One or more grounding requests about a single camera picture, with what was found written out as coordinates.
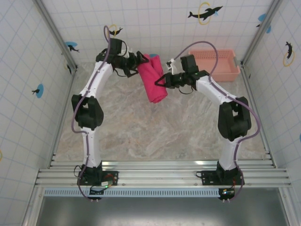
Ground aluminium rail beam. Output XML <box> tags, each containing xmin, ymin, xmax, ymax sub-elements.
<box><xmin>35</xmin><ymin>161</ymin><xmax>292</xmax><ymax>188</ymax></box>

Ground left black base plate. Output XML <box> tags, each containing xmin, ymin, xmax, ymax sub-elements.
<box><xmin>76</xmin><ymin>169</ymin><xmax>119</xmax><ymax>187</ymax></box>

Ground white slotted cable duct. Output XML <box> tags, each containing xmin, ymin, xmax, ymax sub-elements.
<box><xmin>43</xmin><ymin>188</ymin><xmax>223</xmax><ymax>197</ymax></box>

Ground left small circuit board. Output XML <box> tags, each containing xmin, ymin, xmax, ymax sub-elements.
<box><xmin>89</xmin><ymin>185</ymin><xmax>109</xmax><ymax>197</ymax></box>

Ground pink long pants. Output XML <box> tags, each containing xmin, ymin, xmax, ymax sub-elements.
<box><xmin>137</xmin><ymin>53</ymin><xmax>169</xmax><ymax>104</ymax></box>

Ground small dolphin ring sticker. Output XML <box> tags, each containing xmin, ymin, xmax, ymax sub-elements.
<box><xmin>107</xmin><ymin>24</ymin><xmax>124</xmax><ymax>40</ymax></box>

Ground upright dolphin ring sticker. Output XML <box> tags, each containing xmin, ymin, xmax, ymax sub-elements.
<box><xmin>283</xmin><ymin>41</ymin><xmax>295</xmax><ymax>67</ymax></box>

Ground blue circle seal sticker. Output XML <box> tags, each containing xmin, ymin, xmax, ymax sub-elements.
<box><xmin>32</xmin><ymin>83</ymin><xmax>45</xmax><ymax>98</ymax></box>

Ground right small circuit board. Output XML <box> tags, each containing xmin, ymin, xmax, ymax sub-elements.
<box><xmin>218</xmin><ymin>187</ymin><xmax>236</xmax><ymax>198</ymax></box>

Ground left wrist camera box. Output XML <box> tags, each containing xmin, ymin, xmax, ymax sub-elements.
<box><xmin>110</xmin><ymin>38</ymin><xmax>130</xmax><ymax>57</ymax></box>

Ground blue oval dolphin sticker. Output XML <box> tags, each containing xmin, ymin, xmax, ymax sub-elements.
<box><xmin>64</xmin><ymin>41</ymin><xmax>80</xmax><ymax>53</ymax></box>

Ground pink plastic basket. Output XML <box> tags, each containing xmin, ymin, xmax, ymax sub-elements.
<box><xmin>189</xmin><ymin>49</ymin><xmax>241</xmax><ymax>82</ymax></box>

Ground aluminium frame post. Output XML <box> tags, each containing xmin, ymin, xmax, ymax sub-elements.
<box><xmin>241</xmin><ymin>0</ymin><xmax>283</xmax><ymax>66</ymax></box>
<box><xmin>34</xmin><ymin>0</ymin><xmax>79</xmax><ymax>73</ymax></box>

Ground grey metal panel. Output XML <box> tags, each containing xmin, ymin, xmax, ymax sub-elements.
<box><xmin>37</xmin><ymin>196</ymin><xmax>291</xmax><ymax>226</ymax></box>

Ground small circuit board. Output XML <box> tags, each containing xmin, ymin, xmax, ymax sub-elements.
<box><xmin>89</xmin><ymin>185</ymin><xmax>109</xmax><ymax>197</ymax></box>
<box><xmin>218</xmin><ymin>187</ymin><xmax>236</xmax><ymax>198</ymax></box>

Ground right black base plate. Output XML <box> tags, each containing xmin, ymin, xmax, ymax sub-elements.
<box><xmin>196</xmin><ymin>169</ymin><xmax>246</xmax><ymax>186</ymax></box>

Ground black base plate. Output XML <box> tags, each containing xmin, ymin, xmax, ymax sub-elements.
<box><xmin>76</xmin><ymin>169</ymin><xmax>119</xmax><ymax>187</ymax></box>
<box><xmin>196</xmin><ymin>169</ymin><xmax>246</xmax><ymax>186</ymax></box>

